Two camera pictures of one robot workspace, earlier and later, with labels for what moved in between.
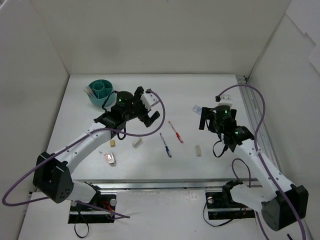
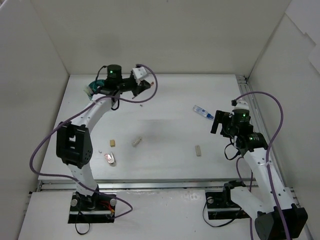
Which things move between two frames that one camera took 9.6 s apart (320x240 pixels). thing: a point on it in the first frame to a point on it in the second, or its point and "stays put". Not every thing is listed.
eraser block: x=134 y=144 stays put
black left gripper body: x=142 y=107 to x=137 y=87
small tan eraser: x=112 y=143 stays put
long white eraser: x=198 y=152 stays put
